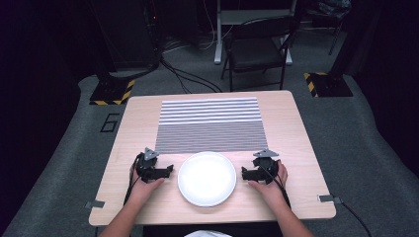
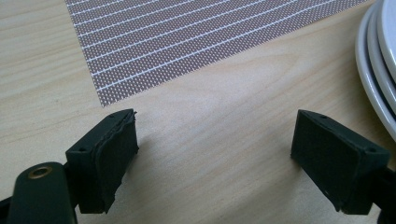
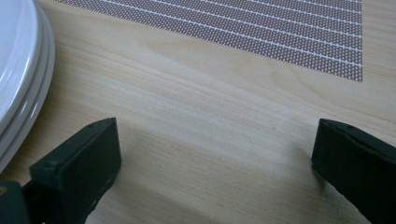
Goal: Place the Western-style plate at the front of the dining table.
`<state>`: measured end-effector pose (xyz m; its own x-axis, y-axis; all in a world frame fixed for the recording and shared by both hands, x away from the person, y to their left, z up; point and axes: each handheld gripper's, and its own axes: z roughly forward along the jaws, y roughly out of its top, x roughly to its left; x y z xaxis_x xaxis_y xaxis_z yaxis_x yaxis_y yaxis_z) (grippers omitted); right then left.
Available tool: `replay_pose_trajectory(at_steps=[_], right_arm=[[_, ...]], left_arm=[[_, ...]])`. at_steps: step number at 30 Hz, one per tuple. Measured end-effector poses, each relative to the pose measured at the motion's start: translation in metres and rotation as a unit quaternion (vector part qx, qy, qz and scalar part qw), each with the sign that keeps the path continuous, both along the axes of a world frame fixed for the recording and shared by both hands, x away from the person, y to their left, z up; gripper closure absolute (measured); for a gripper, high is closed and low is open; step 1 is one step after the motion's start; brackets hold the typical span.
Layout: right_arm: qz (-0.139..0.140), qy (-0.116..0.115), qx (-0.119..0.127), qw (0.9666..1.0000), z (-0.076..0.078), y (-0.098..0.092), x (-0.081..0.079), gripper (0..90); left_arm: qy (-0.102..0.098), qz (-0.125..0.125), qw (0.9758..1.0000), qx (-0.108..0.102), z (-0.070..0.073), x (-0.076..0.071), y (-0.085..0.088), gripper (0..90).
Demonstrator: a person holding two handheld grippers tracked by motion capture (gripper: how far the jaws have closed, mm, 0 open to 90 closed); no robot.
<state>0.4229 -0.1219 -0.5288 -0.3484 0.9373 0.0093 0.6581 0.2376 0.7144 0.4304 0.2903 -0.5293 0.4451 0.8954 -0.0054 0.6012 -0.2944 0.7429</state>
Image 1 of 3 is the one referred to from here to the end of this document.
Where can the person's right hand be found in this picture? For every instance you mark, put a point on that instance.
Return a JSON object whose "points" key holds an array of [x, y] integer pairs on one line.
{"points": [[270, 192]]}

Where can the black folding chair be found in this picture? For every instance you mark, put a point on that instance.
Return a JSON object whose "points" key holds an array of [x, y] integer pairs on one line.
{"points": [[253, 52]]}

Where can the person's white clothing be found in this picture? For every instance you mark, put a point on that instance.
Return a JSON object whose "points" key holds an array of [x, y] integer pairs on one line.
{"points": [[207, 234]]}

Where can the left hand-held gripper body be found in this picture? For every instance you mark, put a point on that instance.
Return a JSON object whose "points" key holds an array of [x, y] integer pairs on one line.
{"points": [[147, 166]]}

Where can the grey striped placemat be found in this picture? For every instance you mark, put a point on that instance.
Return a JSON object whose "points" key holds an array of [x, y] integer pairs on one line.
{"points": [[210, 126]]}

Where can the black stand base striped tape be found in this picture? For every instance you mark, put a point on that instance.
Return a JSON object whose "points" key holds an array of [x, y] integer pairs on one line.
{"points": [[112, 92], [329, 85]]}

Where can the white desk frame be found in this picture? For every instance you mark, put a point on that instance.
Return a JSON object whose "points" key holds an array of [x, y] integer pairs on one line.
{"points": [[219, 42]]}

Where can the white round plate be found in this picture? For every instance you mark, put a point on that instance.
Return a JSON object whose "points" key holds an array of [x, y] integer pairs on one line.
{"points": [[207, 178]]}

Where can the person's left hand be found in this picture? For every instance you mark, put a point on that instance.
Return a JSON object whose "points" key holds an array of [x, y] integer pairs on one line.
{"points": [[141, 191]]}

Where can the dark chair with clutter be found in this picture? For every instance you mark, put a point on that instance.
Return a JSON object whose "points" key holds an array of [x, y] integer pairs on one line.
{"points": [[331, 15]]}

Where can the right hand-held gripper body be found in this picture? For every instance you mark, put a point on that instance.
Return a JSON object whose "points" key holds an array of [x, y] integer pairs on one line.
{"points": [[266, 164]]}

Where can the grey tape piece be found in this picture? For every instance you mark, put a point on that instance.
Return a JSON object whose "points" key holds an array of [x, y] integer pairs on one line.
{"points": [[95, 204], [326, 198]]}

